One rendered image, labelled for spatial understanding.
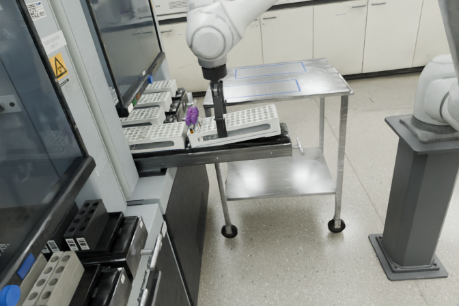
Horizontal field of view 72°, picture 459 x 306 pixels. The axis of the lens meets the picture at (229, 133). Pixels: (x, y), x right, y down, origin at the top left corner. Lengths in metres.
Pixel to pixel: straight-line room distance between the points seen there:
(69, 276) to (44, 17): 0.51
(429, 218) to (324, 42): 2.29
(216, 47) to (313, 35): 2.72
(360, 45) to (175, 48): 1.87
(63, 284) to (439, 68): 1.17
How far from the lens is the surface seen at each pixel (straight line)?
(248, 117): 1.03
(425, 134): 1.30
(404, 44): 3.74
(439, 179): 1.41
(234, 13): 0.76
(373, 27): 3.55
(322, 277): 1.67
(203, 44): 0.71
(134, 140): 1.08
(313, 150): 1.94
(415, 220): 1.52
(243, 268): 1.70
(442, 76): 1.22
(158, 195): 1.02
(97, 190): 0.86
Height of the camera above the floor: 1.36
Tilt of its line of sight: 30 degrees down
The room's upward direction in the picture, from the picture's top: 8 degrees counter-clockwise
